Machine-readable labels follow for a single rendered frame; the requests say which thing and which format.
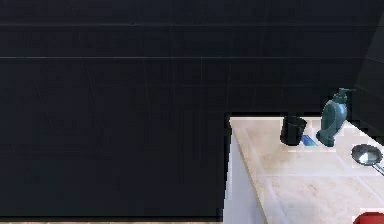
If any black cup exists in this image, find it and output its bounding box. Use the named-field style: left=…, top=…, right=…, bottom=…
left=279, top=115, right=308, bottom=147

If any blue flat card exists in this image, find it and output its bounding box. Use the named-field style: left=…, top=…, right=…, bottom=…
left=300, top=134, right=319, bottom=148

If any white cabinet with marble top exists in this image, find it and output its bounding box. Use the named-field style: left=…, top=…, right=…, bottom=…
left=222, top=114, right=384, bottom=224

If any teal soap dispenser bottle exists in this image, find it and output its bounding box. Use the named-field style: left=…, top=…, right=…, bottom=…
left=315, top=87, right=356, bottom=148

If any red round object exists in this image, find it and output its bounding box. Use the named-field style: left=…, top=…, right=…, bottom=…
left=352, top=211, right=384, bottom=224

